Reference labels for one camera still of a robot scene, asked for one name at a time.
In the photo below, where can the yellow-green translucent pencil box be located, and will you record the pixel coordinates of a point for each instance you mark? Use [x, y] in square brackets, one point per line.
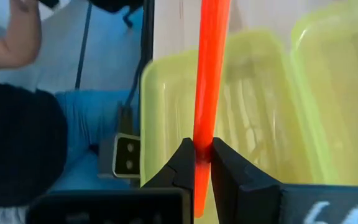
[259, 109]

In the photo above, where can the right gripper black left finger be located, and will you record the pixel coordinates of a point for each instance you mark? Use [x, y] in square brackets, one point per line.
[166, 202]

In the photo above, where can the orange marker pen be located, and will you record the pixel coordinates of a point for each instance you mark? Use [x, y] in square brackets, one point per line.
[211, 62]

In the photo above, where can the person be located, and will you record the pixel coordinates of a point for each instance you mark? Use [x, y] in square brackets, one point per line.
[17, 140]

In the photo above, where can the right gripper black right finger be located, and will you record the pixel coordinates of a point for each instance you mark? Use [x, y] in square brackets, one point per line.
[247, 199]

